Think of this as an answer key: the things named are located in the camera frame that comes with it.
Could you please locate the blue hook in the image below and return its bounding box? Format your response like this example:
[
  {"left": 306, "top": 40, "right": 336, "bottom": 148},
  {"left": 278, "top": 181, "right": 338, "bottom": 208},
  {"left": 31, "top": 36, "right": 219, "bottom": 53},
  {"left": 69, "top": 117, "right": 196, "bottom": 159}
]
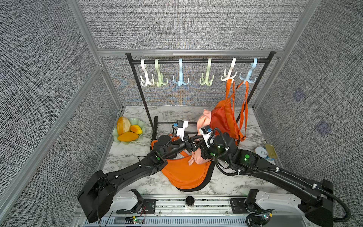
[
  {"left": 173, "top": 58, "right": 190, "bottom": 87},
  {"left": 239, "top": 58, "right": 258, "bottom": 84}
]

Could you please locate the bright orange waist bag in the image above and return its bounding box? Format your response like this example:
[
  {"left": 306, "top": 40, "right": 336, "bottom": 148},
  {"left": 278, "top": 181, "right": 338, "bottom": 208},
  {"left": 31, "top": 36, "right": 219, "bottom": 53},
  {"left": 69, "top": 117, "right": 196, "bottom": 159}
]
[{"left": 238, "top": 82, "right": 249, "bottom": 142}]

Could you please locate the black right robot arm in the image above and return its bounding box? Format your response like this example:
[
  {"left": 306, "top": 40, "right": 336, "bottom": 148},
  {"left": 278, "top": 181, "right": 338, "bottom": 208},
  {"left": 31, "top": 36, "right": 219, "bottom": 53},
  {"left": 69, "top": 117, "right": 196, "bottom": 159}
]
[{"left": 195, "top": 133, "right": 351, "bottom": 227}]

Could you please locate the orange mango large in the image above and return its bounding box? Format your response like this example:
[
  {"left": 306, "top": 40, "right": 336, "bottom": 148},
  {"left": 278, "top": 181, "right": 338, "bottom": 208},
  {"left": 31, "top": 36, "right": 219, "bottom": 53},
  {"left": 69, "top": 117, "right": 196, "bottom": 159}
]
[{"left": 117, "top": 131, "right": 139, "bottom": 142}]

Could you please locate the white hook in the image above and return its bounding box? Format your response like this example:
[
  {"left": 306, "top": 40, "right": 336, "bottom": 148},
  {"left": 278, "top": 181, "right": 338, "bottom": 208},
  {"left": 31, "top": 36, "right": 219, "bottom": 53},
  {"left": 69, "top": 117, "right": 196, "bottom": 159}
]
[
  {"left": 140, "top": 59, "right": 155, "bottom": 87},
  {"left": 221, "top": 58, "right": 237, "bottom": 82}
]

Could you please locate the black round knob on rail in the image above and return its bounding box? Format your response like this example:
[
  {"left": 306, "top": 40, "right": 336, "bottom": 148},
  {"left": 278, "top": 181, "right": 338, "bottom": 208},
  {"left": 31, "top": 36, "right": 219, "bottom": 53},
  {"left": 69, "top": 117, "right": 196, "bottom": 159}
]
[{"left": 185, "top": 195, "right": 195, "bottom": 209}]

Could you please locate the round bread bun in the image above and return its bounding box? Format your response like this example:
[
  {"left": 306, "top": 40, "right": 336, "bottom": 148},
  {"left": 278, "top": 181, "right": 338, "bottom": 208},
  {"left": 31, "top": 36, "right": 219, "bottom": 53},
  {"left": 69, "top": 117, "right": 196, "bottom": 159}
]
[{"left": 116, "top": 116, "right": 131, "bottom": 136}]

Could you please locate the yellow mango piece small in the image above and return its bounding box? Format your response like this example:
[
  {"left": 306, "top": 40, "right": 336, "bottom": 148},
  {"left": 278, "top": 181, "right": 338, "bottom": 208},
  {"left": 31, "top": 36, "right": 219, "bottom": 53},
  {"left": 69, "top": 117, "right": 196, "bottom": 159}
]
[{"left": 130, "top": 124, "right": 143, "bottom": 135}]

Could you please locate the orange bag bottom pile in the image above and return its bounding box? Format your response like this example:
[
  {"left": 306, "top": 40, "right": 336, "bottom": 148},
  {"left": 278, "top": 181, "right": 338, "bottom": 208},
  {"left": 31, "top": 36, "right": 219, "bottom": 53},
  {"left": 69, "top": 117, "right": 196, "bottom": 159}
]
[{"left": 162, "top": 150, "right": 215, "bottom": 192}]

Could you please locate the blue hook far right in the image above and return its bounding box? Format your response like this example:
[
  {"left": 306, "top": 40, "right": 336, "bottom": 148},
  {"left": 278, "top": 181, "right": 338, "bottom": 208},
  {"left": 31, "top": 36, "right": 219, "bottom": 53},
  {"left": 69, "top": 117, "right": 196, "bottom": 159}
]
[{"left": 239, "top": 58, "right": 258, "bottom": 84}]

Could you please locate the dark orange waist bag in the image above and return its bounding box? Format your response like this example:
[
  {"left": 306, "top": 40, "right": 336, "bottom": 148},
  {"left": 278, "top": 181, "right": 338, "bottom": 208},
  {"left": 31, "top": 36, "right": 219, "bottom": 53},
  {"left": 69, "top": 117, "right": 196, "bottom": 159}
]
[{"left": 210, "top": 79, "right": 240, "bottom": 140}]

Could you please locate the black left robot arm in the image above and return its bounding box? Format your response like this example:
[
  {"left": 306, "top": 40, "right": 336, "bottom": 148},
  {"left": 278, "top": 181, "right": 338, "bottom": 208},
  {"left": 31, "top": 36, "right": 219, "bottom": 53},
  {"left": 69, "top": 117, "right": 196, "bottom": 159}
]
[{"left": 77, "top": 135, "right": 201, "bottom": 223}]

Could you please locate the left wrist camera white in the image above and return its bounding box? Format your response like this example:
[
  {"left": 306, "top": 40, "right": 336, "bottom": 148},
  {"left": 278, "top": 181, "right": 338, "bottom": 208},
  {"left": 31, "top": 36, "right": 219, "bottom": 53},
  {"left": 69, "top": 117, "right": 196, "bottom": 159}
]
[{"left": 173, "top": 120, "right": 188, "bottom": 141}]

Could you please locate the green hook middle right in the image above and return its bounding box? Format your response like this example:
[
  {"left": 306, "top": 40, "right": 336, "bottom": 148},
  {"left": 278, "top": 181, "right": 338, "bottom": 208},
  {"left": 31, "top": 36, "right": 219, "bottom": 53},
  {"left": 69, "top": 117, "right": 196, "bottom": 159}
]
[{"left": 199, "top": 58, "right": 214, "bottom": 87}]

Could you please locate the blue hook middle left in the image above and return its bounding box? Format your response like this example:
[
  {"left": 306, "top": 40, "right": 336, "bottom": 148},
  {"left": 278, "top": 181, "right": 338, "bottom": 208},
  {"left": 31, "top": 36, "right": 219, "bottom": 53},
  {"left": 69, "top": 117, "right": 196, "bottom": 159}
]
[{"left": 173, "top": 58, "right": 190, "bottom": 87}]

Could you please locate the white hook far left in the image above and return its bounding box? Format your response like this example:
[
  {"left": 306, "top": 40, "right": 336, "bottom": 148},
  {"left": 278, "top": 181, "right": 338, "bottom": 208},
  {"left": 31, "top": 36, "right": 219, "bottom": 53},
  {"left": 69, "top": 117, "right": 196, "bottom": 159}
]
[{"left": 140, "top": 59, "right": 155, "bottom": 87}]

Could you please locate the black metal clothes rack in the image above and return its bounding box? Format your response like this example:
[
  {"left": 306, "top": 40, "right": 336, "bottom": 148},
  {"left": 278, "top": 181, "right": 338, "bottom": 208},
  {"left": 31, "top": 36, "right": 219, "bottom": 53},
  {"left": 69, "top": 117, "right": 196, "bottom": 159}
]
[{"left": 125, "top": 51, "right": 277, "bottom": 140}]

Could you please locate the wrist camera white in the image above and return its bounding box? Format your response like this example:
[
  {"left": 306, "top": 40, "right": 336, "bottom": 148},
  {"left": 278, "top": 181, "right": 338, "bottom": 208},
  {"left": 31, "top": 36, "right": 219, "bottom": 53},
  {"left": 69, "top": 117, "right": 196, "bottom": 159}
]
[
  {"left": 173, "top": 120, "right": 188, "bottom": 141},
  {"left": 199, "top": 125, "right": 215, "bottom": 148}
]

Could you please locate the green hook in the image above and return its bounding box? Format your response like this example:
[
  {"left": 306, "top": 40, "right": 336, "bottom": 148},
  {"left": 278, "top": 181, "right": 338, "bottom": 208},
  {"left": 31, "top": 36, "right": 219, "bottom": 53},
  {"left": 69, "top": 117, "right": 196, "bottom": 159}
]
[
  {"left": 155, "top": 59, "right": 168, "bottom": 88},
  {"left": 199, "top": 58, "right": 214, "bottom": 87}
]

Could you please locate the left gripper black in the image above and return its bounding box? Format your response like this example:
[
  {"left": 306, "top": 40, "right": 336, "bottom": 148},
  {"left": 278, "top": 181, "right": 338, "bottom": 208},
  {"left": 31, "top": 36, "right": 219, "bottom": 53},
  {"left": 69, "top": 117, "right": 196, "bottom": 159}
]
[{"left": 162, "top": 132, "right": 205, "bottom": 160}]

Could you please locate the yellow tin can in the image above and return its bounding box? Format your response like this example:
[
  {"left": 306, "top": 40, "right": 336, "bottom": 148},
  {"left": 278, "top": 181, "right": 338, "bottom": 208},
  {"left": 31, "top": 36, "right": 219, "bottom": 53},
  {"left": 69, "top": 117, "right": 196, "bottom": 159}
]
[{"left": 255, "top": 147, "right": 268, "bottom": 159}]

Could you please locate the green glass fruit plate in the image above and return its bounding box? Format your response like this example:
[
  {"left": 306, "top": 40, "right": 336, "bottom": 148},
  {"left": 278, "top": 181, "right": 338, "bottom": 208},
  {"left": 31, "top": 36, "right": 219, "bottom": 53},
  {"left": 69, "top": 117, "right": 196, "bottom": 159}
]
[{"left": 112, "top": 118, "right": 146, "bottom": 144}]

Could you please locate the pink waist bag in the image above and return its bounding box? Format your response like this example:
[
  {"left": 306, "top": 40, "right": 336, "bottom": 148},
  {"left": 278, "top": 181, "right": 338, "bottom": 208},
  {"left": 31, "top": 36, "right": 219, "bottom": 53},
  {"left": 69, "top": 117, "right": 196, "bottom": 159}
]
[{"left": 188, "top": 109, "right": 211, "bottom": 166}]

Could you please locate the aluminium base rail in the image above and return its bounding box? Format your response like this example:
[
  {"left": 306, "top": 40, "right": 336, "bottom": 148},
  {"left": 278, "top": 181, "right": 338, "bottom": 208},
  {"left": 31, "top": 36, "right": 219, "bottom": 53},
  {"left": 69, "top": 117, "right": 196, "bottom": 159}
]
[{"left": 74, "top": 195, "right": 315, "bottom": 227}]

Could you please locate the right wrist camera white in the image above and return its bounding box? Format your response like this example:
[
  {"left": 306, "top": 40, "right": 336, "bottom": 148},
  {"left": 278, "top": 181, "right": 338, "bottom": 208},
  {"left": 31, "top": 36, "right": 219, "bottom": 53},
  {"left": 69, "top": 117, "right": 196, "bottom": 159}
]
[{"left": 199, "top": 125, "right": 215, "bottom": 148}]

